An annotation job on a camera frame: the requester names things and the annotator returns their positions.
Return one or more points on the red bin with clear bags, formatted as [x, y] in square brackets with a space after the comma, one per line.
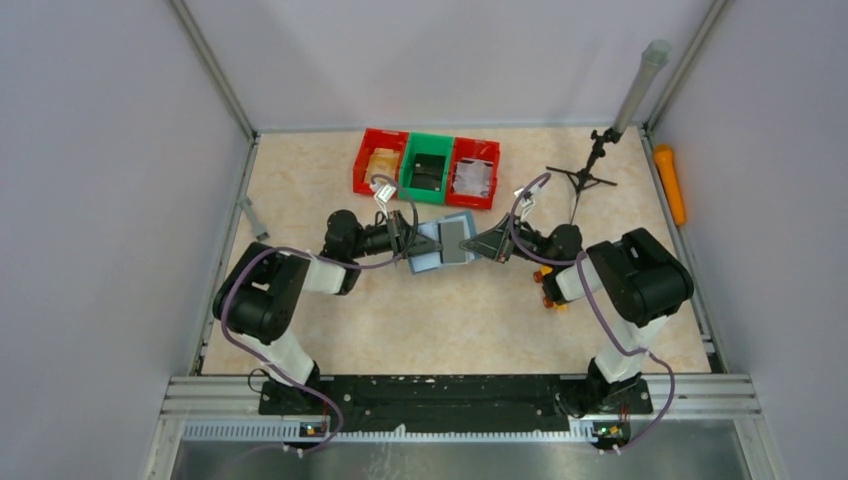
[472, 175]

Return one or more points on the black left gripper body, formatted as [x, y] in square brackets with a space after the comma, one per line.
[376, 239]

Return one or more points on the grey cylinder on tripod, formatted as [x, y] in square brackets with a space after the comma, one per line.
[653, 59]

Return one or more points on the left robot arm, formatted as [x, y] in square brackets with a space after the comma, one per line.
[257, 301]

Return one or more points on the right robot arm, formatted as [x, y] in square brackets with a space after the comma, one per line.
[645, 283]

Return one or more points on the green plastic bin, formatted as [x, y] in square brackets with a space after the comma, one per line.
[424, 168]

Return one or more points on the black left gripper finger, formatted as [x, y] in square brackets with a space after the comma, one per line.
[419, 246]
[399, 227]

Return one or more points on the aluminium frame rail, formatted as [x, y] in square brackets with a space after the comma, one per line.
[687, 426]

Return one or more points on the grey bracket tool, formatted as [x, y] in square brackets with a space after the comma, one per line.
[258, 228]

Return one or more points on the dark grey credit card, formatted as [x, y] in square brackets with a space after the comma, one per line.
[452, 234]

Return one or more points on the teal card holder wallet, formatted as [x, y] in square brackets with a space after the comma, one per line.
[431, 262]

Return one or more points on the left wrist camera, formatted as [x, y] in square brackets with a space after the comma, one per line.
[383, 193]

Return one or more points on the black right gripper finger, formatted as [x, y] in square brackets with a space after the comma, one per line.
[510, 223]
[493, 244]

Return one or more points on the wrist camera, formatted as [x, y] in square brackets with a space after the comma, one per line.
[525, 201]
[383, 193]

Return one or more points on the red bin with orange items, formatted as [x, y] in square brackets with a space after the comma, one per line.
[381, 152]

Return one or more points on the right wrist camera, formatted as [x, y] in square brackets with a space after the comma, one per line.
[525, 201]

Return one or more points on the orange flashlight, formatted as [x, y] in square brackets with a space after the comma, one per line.
[664, 160]

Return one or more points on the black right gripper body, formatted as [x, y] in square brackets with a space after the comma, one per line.
[533, 241]

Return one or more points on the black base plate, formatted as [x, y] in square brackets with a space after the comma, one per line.
[441, 403]

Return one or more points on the black mini tripod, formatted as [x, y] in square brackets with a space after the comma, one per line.
[583, 179]

